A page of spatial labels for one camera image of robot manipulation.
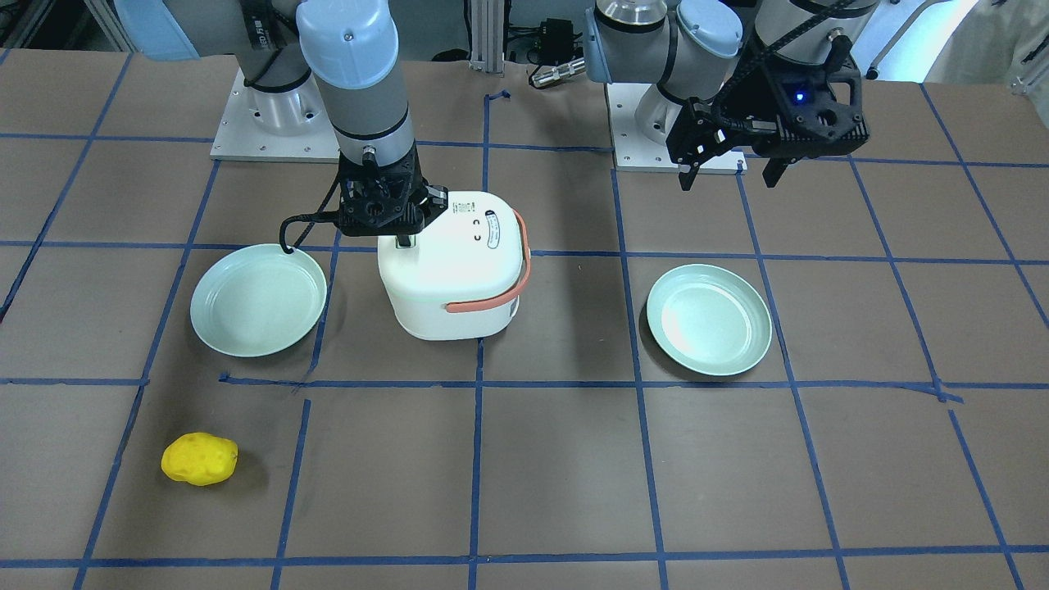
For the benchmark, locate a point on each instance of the silver metal connector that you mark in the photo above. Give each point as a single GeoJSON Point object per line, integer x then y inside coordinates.
{"type": "Point", "coordinates": [547, 76]}

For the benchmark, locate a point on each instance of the yellow toy potato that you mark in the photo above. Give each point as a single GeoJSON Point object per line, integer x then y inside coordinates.
{"type": "Point", "coordinates": [200, 459]}

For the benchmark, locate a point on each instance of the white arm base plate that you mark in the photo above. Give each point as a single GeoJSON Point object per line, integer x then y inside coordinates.
{"type": "Point", "coordinates": [289, 127]}
{"type": "Point", "coordinates": [640, 119]}

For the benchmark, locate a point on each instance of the pale green plate far side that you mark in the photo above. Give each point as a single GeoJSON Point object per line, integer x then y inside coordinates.
{"type": "Point", "coordinates": [709, 320]}

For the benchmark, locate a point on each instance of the black power adapter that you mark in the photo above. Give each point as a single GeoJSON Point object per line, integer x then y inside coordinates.
{"type": "Point", "coordinates": [555, 43]}

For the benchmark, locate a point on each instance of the silver robot arm with wrist camera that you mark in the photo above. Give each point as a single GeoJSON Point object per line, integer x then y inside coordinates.
{"type": "Point", "coordinates": [349, 48]}

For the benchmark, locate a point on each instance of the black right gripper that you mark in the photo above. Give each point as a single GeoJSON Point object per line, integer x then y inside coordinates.
{"type": "Point", "coordinates": [437, 201]}

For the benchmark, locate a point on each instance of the aluminium profile post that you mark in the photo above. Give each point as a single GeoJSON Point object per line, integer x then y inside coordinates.
{"type": "Point", "coordinates": [487, 21]}

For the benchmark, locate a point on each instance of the white rice cooker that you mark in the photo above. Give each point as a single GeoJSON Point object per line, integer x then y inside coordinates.
{"type": "Point", "coordinates": [463, 275]}

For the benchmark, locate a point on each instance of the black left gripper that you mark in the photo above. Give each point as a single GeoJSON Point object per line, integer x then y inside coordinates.
{"type": "Point", "coordinates": [744, 105]}

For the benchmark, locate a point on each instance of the pale green plate near potato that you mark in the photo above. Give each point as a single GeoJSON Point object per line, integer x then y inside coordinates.
{"type": "Point", "coordinates": [258, 300]}

